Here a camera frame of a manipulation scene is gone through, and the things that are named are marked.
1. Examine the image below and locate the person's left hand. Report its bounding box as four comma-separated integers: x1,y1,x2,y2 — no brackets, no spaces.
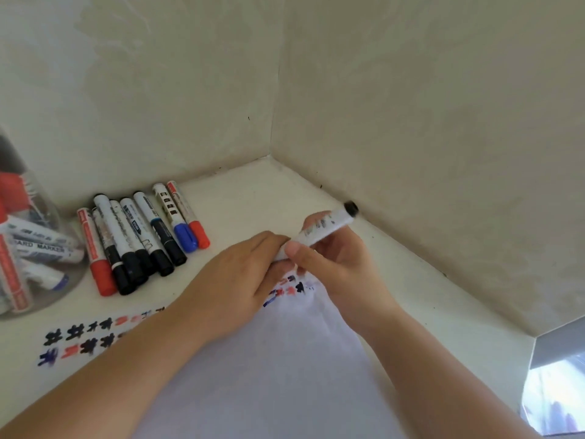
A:
175,230,298,346

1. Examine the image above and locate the person's right hand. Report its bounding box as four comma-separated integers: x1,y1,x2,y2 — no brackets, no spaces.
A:
284,211,403,348

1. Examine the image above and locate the long white black-cap marker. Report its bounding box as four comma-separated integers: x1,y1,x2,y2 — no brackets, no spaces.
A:
0,134,24,174
119,198,176,277
93,194,149,287
272,201,360,263

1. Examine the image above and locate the white marker chunky black cap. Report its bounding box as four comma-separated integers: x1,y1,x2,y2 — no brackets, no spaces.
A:
13,240,85,266
109,199,156,277

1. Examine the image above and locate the white paper sheet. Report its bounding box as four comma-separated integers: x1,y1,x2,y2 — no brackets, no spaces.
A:
36,274,412,439

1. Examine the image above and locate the worn white black-ended marker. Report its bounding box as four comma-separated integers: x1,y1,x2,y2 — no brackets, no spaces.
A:
91,209,137,296

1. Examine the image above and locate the black cap bold print marker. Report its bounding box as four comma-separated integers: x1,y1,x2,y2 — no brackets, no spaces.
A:
133,191,188,266

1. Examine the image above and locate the transparent plastic jar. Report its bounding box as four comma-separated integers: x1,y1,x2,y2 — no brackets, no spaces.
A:
0,127,90,321

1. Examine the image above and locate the slim red striped marker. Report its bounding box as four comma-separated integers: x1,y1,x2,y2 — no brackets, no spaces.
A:
0,201,35,314

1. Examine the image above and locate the red cap grey label marker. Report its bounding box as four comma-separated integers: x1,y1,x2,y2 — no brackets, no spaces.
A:
0,172,30,215

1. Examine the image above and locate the person's left forearm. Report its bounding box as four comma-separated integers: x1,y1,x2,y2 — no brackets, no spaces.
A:
0,299,211,439

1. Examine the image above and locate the person's right forearm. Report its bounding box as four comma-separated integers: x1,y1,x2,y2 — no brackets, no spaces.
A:
367,310,542,439

